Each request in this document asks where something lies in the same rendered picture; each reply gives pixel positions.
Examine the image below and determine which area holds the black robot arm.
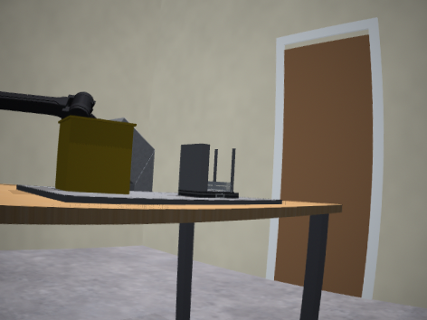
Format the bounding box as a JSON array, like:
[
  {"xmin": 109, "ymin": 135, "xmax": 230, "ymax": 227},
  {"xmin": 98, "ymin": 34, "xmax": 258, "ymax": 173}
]
[{"xmin": 0, "ymin": 91, "xmax": 96, "ymax": 119}]

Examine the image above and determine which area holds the yellow open-top bin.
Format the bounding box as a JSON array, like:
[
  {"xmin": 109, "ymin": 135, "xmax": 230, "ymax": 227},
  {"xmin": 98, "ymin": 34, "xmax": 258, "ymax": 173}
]
[{"xmin": 55, "ymin": 115, "xmax": 137, "ymax": 194}]

